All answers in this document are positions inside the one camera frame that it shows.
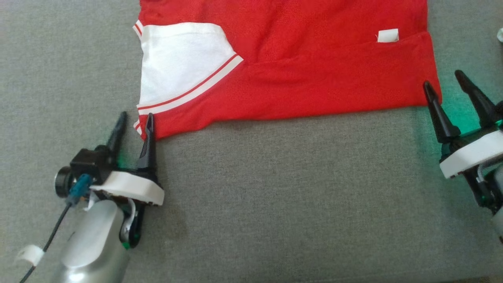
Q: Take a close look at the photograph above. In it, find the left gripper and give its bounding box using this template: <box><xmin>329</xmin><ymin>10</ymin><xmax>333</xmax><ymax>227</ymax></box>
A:
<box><xmin>90</xmin><ymin>111</ymin><xmax>165</xmax><ymax>250</ymax></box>

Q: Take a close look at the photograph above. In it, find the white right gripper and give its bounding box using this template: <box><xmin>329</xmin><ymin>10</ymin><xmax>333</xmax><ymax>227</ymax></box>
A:
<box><xmin>423</xmin><ymin>70</ymin><xmax>503</xmax><ymax>215</ymax></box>

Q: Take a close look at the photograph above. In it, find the red and white jersey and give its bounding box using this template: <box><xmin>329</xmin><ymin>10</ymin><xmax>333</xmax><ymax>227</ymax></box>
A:
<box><xmin>132</xmin><ymin>0</ymin><xmax>442</xmax><ymax>141</ymax></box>

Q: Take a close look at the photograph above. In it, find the grey sofa seat cushion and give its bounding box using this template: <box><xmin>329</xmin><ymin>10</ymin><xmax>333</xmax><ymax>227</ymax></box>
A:
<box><xmin>0</xmin><ymin>0</ymin><xmax>503</xmax><ymax>283</ymax></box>

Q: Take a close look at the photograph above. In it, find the blue plug left camera cable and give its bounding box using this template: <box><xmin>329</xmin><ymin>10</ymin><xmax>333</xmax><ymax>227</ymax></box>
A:
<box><xmin>15</xmin><ymin>175</ymin><xmax>93</xmax><ymax>283</ymax></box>

